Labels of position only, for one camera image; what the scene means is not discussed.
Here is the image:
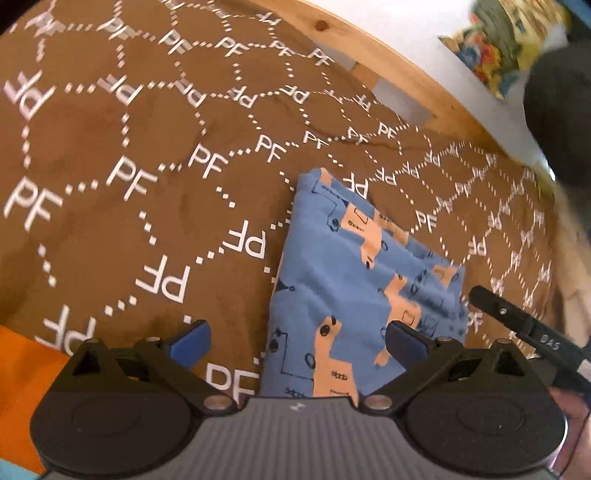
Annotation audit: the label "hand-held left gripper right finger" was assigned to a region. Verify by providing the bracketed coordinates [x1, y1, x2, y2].
[360, 322, 539, 411]

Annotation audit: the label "person's right hand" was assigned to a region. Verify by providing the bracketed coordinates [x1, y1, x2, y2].
[549, 387, 591, 464]

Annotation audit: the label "blue pants with orange print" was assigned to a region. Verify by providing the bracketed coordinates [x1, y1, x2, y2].
[259, 168, 468, 400]

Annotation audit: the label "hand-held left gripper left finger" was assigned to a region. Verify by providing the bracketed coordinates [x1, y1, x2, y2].
[55, 319, 234, 411]

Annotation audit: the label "orange cloth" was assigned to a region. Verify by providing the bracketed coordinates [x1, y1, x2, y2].
[0, 325, 75, 476]

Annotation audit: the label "black cloth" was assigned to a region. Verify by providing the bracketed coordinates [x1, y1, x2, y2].
[524, 34, 591, 190]

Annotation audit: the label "brown printed blanket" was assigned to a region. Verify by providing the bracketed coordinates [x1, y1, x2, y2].
[0, 0, 561, 407]

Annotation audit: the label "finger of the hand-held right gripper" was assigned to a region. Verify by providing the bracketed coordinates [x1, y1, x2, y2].
[468, 285, 539, 335]

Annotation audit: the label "colourful printed cloth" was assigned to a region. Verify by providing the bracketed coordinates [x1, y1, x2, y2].
[438, 0, 575, 100]

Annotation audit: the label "wooden bed frame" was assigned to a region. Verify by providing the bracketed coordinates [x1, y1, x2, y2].
[249, 0, 561, 169]

